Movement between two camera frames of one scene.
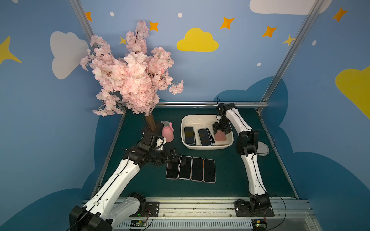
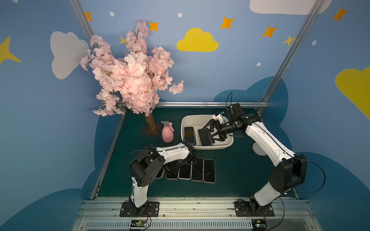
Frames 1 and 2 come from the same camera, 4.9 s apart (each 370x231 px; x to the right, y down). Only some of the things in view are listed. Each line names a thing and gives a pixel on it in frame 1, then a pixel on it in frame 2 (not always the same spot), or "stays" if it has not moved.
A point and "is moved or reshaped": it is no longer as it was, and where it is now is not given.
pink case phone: (209, 175) stays
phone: (172, 169) stays
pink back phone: (220, 136) is moved or reshaped
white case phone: (185, 167) stays
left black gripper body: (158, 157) to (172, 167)
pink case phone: (197, 171) stays
